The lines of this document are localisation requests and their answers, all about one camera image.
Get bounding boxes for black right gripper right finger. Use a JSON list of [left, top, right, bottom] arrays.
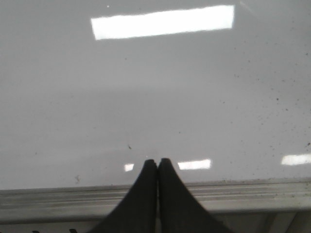
[[158, 158, 231, 233]]

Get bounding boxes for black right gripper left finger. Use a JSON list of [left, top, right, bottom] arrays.
[[89, 159, 157, 233]]

